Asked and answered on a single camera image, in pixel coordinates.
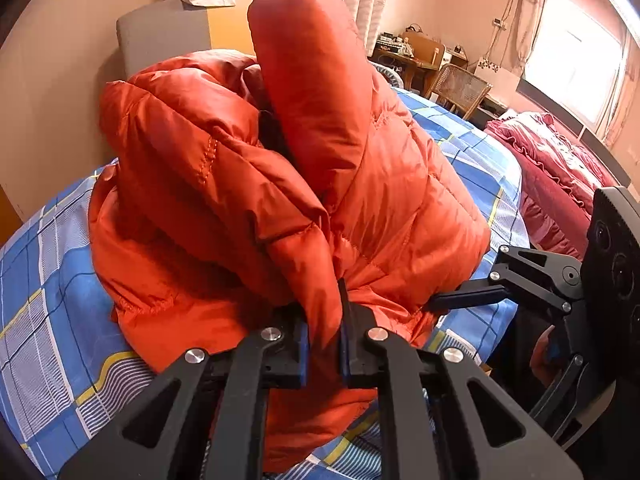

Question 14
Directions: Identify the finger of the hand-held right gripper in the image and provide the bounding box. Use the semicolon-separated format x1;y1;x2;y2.
427;246;583;318
527;352;588;423

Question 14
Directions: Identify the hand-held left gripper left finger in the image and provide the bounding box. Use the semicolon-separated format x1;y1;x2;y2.
57;307;311;480

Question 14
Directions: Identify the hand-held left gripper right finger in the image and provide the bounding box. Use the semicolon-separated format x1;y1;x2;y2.
337;277;586;480

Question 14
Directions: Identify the orange puffer jacket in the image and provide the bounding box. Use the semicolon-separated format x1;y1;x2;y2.
89;0;492;473

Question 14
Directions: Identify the red ruffled quilt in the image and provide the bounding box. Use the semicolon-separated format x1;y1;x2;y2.
484;111;621;261

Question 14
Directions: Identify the rattan chair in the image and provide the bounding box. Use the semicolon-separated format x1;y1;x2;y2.
424;63;493;121

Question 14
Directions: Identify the large side window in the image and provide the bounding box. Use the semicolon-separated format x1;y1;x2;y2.
517;0;628;126

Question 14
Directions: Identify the cluttered wooden desk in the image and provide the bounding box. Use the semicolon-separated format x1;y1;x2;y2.
372;30;471;98

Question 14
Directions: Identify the pink sheer curtain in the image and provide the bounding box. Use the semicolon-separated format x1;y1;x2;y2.
512;0;556;78

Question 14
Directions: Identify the brown box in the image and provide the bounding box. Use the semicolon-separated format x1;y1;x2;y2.
400;32;446;70

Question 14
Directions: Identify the blue plaid bed sheet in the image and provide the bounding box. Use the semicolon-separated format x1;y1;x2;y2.
0;85;523;480

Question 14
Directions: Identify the striped beige curtain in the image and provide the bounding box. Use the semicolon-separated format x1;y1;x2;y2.
345;0;392;58

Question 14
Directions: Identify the grey and yellow headboard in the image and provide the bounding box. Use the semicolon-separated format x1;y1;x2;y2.
116;0;261;83

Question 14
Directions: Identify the grey wire fan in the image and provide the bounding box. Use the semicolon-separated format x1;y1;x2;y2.
372;62;406;88

